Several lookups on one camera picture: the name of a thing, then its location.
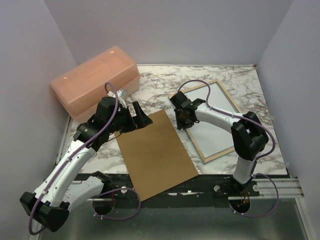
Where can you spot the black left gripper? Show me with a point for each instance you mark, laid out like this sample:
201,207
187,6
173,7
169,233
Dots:
140,121

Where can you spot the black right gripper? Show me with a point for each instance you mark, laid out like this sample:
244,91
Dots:
180,125

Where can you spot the brown cardboard backing board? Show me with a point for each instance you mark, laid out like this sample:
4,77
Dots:
155,157

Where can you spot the blue wooden picture frame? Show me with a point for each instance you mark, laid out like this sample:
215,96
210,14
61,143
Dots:
220,152

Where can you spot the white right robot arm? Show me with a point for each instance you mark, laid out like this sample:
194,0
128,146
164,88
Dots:
248,135

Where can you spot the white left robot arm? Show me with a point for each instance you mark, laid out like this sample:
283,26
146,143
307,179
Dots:
50,204

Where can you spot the translucent orange plastic box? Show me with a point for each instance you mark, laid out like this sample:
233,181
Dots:
80,89

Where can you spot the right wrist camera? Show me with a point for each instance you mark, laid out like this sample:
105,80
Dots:
180,100

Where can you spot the aluminium mounting rail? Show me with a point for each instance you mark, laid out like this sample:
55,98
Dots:
280,187

